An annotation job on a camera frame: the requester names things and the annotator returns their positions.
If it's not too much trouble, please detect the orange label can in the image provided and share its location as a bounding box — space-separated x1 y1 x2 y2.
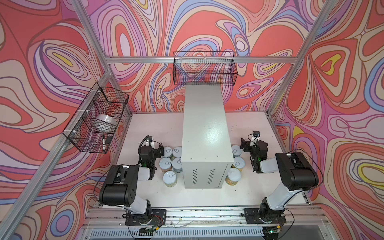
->
225 168 242 186

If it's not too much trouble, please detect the black wire basket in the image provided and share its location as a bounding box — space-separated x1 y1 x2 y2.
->
173 51 238 86
63 83 130 154

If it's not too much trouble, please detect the black wire basket left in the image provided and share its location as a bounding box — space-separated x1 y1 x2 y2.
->
63 83 130 154

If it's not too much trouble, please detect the green label can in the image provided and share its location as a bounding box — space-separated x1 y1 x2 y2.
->
163 171 178 188

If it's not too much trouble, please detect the can mid near cabinet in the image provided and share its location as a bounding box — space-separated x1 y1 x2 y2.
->
172 158 183 173

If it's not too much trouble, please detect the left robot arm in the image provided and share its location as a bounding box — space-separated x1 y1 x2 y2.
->
99 144 164 218

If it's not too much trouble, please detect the can mid left column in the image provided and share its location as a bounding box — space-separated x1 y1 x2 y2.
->
159 158 173 173

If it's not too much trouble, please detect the can far left column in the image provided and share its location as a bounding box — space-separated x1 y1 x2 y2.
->
164 146 173 159

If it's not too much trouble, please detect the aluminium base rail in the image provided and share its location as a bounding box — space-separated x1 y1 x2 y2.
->
77 205 338 240

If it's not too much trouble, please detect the can far near cabinet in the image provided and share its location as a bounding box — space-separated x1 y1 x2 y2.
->
173 147 182 158

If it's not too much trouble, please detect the black wire basket back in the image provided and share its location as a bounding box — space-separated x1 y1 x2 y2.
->
173 51 238 86

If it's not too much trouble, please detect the grey metal cabinet counter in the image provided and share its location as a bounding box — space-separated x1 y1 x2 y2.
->
181 85 234 189

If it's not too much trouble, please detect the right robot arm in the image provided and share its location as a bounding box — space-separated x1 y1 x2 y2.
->
240 138 319 223

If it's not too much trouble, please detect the yellow label can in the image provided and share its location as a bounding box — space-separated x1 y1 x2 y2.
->
232 157 246 172

